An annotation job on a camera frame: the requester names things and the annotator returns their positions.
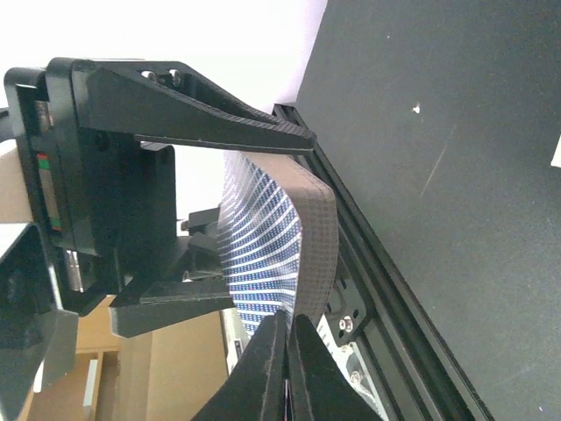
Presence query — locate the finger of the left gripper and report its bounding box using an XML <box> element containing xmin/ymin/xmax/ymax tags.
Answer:
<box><xmin>78</xmin><ymin>60</ymin><xmax>316</xmax><ymax>154</ymax></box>

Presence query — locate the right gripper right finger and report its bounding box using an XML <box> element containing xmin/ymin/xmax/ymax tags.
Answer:
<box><xmin>288</xmin><ymin>314</ymin><xmax>380</xmax><ymax>421</ymax></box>

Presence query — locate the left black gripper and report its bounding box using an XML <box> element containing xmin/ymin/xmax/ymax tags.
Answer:
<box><xmin>4</xmin><ymin>58</ymin><xmax>234</xmax><ymax>338</ymax></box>

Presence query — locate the blue backed card stack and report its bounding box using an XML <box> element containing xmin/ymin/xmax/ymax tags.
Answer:
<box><xmin>217</xmin><ymin>152</ymin><xmax>339</xmax><ymax>336</ymax></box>

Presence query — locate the black aluminium front rail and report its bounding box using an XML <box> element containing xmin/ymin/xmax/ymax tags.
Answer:
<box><xmin>271</xmin><ymin>103</ymin><xmax>496</xmax><ymax>421</ymax></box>

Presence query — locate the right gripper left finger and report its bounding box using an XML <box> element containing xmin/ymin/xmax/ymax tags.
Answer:
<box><xmin>194</xmin><ymin>313</ymin><xmax>287</xmax><ymax>421</ymax></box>

